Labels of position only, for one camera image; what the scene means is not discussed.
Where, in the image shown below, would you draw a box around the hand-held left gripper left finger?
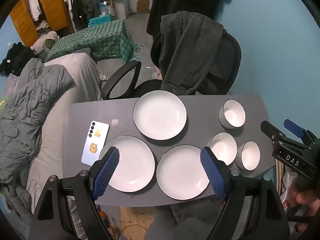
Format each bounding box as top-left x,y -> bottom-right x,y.
29,146 -> 120,240

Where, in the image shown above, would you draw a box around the medium white bowl dark rim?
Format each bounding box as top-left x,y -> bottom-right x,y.
209,132 -> 238,166

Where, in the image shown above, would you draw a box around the black office chair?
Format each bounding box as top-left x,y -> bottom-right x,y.
101,32 -> 242,101

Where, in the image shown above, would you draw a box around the green checked cloth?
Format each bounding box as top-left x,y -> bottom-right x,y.
45,19 -> 144,65

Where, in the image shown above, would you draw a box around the white hanging shirt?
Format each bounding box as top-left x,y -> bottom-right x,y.
27,0 -> 43,22

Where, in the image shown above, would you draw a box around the white plate with dark rim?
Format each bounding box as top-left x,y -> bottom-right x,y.
156,145 -> 211,201
133,90 -> 187,141
99,136 -> 156,193

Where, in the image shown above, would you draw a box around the black garment heap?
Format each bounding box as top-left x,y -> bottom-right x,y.
0,42 -> 37,77

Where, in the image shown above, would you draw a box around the orange wooden wardrobe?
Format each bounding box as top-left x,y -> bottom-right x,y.
10,0 -> 70,47

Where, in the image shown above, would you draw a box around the clear plastic bag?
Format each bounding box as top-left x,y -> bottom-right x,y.
275,160 -> 298,207

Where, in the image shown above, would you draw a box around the grey bed sheet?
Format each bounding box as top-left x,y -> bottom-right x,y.
25,52 -> 108,232

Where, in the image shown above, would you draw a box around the white smartphone with cat stickers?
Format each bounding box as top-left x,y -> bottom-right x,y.
81,120 -> 110,167

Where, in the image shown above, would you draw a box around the large white bowl dark rim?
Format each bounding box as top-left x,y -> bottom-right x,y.
219,99 -> 246,129

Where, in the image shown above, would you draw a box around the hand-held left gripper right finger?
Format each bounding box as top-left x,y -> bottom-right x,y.
200,146 -> 292,240

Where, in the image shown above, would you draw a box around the beige plush pile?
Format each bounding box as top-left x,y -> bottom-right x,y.
30,31 -> 60,55

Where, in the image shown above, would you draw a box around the person's right hand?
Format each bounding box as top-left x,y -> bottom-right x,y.
284,179 -> 320,233

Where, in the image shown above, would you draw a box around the grey fleece garment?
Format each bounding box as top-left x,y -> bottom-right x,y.
159,11 -> 227,96

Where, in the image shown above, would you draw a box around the small white bowl dark rim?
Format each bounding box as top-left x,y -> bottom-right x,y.
235,141 -> 261,172

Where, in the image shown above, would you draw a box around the dark hanging jacket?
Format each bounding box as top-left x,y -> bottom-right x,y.
146,0 -> 233,38

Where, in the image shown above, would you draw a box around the dark hanging coats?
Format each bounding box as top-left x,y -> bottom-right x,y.
66,0 -> 101,31

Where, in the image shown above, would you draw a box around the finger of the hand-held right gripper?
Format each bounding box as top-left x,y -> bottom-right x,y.
260,120 -> 288,143
283,119 -> 311,142

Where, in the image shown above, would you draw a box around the grey quilted blanket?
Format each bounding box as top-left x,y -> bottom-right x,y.
0,58 -> 76,202

